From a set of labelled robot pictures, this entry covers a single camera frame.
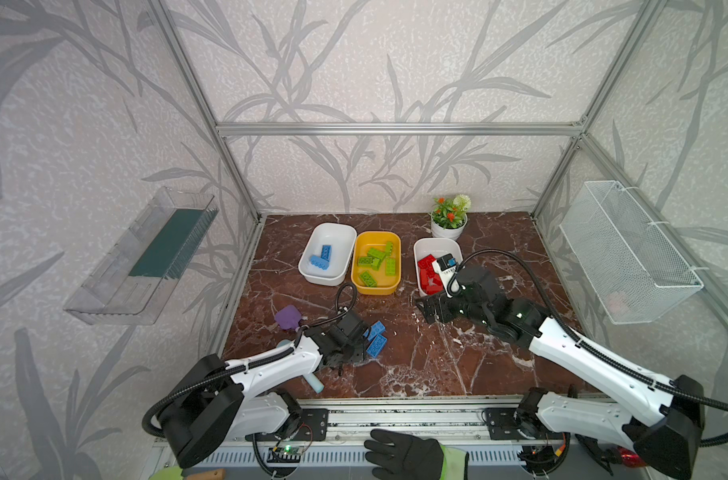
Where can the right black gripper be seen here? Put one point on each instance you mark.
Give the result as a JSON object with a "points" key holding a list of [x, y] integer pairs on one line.
{"points": [[439, 306]]}

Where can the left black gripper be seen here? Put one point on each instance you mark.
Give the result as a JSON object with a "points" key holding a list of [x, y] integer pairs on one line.
{"points": [[352, 347]]}

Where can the blue lego brick studs down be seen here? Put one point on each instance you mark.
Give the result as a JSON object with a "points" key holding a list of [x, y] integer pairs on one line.
{"points": [[376, 346]]}

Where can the blue lego brick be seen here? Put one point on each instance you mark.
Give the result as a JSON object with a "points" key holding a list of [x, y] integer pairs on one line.
{"points": [[326, 252], [377, 329]]}

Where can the large red lego brick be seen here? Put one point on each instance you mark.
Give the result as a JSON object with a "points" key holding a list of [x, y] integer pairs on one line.
{"points": [[430, 281]]}

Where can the large blue lego plate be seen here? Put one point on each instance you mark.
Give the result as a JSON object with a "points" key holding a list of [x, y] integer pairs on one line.
{"points": [[319, 262]]}

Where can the green lego square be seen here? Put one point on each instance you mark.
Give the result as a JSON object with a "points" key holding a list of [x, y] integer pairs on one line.
{"points": [[365, 261]]}

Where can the green lego brick top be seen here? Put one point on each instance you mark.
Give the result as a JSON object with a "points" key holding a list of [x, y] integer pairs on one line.
{"points": [[377, 253]]}

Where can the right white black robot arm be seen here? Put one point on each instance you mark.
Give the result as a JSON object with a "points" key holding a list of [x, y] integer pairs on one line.
{"points": [[663, 421]]}

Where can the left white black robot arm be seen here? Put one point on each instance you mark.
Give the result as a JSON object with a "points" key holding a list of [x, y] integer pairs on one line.
{"points": [[220, 400]]}

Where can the purple pink toy spatula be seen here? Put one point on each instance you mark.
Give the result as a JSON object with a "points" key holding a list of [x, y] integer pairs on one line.
{"points": [[289, 318]]}

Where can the right white rectangular bin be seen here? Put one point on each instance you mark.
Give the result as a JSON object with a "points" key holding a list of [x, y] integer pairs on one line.
{"points": [[436, 247]]}

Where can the white rectangular bin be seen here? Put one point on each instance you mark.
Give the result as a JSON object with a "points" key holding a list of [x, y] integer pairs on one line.
{"points": [[436, 247], [341, 240]]}

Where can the yellow rectangular bin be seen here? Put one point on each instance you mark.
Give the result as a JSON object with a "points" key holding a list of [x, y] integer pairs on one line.
{"points": [[377, 263]]}

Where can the potted artificial flower plant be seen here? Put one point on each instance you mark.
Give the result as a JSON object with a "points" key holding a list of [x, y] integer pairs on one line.
{"points": [[449, 216]]}

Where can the left white rectangular bin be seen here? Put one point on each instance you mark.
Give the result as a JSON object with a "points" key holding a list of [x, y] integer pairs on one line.
{"points": [[341, 240]]}

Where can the black work glove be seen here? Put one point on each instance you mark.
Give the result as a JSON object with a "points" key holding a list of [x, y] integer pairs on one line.
{"points": [[399, 456]]}

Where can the red metal bottle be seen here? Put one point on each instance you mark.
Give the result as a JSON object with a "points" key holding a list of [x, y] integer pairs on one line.
{"points": [[629, 458]]}

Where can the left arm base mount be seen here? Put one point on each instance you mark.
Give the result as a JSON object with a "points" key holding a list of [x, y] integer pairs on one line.
{"points": [[309, 425]]}

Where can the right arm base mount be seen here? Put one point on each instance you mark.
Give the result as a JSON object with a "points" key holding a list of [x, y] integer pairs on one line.
{"points": [[502, 420]]}

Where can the white wire mesh basket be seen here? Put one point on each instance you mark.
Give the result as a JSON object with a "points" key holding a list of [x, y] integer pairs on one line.
{"points": [[632, 265]]}

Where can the clear plastic wall shelf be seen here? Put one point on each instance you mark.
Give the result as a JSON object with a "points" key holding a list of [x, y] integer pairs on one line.
{"points": [[135, 280]]}

